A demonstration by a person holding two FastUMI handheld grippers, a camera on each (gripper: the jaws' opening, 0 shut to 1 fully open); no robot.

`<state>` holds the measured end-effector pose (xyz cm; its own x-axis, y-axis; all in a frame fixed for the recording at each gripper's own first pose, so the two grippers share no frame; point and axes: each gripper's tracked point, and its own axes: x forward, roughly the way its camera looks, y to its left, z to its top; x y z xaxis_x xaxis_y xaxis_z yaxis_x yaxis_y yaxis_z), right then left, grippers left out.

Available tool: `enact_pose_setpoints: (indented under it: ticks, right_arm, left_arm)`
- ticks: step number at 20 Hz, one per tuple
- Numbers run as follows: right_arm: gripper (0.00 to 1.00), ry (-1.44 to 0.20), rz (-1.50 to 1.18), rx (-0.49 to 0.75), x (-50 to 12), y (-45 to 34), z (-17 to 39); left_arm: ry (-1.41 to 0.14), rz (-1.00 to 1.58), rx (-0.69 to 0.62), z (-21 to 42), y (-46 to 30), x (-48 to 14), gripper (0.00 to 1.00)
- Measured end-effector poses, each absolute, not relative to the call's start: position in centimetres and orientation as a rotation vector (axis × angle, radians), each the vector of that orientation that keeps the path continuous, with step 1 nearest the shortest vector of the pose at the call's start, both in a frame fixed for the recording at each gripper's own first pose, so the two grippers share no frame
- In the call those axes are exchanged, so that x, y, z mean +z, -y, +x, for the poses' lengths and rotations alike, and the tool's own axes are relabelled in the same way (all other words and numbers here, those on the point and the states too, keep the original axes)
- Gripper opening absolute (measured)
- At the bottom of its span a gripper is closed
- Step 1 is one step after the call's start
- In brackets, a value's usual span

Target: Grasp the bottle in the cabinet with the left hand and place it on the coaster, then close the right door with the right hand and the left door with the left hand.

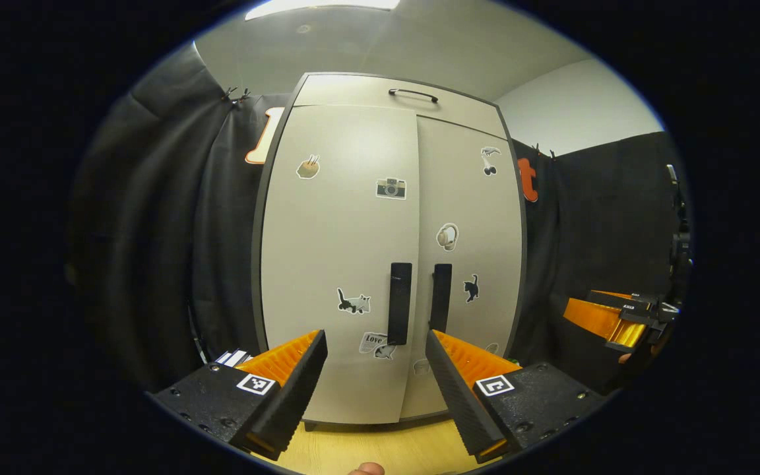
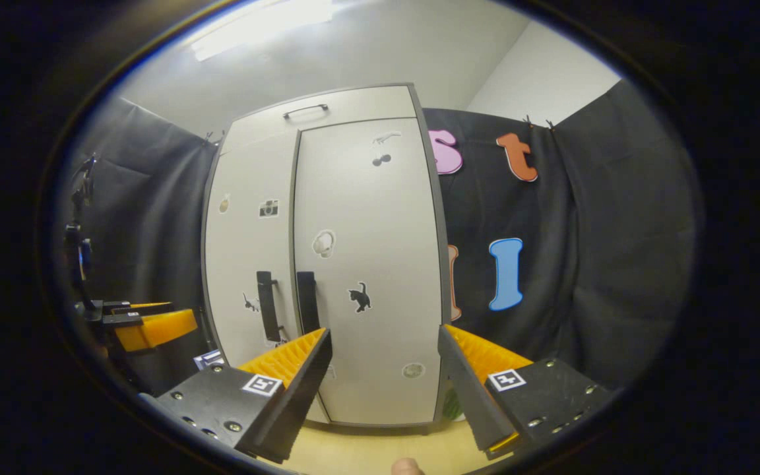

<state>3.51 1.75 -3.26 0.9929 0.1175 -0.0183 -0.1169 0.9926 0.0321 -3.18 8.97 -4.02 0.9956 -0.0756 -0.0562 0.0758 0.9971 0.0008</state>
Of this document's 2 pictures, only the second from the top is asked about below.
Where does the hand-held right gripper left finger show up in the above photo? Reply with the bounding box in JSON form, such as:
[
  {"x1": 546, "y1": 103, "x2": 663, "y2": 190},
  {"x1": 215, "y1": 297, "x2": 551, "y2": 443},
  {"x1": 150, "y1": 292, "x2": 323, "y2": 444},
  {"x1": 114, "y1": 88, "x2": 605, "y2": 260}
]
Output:
[{"x1": 139, "y1": 328, "x2": 333, "y2": 464}]

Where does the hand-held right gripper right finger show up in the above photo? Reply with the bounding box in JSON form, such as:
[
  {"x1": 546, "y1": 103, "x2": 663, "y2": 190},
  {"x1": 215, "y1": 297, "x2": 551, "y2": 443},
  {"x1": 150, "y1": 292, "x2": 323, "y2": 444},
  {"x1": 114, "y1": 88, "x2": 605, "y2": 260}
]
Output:
[{"x1": 436, "y1": 323, "x2": 612, "y2": 461}]

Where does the cabinet door with camera sticker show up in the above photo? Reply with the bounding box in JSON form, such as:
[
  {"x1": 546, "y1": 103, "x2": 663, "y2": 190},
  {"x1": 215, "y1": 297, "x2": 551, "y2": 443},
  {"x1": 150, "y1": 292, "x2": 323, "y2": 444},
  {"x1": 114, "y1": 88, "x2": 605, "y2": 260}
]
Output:
[{"x1": 202, "y1": 132, "x2": 301, "y2": 423}]

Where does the cabinet door with cat sticker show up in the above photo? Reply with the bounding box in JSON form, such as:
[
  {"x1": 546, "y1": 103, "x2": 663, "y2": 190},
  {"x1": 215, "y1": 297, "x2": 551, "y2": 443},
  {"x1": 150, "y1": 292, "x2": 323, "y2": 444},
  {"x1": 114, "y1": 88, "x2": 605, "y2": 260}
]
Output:
[{"x1": 292, "y1": 117, "x2": 452, "y2": 426}]

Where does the white and grey cabinet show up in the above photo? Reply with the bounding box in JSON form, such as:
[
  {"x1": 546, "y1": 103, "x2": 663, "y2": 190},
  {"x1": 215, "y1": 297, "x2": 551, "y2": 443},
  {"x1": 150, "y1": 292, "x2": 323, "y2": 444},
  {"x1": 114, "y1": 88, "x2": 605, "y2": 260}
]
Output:
[{"x1": 202, "y1": 82, "x2": 453, "y2": 436}]

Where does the black backdrop cloth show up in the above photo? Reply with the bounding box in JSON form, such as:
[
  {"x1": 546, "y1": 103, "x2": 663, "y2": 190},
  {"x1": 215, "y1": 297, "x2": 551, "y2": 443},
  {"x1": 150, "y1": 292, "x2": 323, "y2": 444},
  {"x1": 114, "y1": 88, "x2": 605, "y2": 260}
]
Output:
[
  {"x1": 420, "y1": 79, "x2": 704, "y2": 390},
  {"x1": 57, "y1": 96, "x2": 222, "y2": 396}
]

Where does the white drawer front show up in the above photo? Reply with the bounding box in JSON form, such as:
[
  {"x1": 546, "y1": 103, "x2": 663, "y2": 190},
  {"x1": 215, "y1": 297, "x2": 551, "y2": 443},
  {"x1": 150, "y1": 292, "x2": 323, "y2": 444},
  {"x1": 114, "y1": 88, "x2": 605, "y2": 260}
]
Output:
[{"x1": 220, "y1": 84, "x2": 420, "y2": 156}]

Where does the black door handle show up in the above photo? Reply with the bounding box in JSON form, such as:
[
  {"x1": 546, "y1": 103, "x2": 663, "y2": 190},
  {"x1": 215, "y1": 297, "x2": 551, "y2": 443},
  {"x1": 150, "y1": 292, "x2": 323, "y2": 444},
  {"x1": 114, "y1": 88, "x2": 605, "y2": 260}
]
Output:
[
  {"x1": 296, "y1": 271, "x2": 321, "y2": 334},
  {"x1": 256, "y1": 270, "x2": 283, "y2": 342}
]

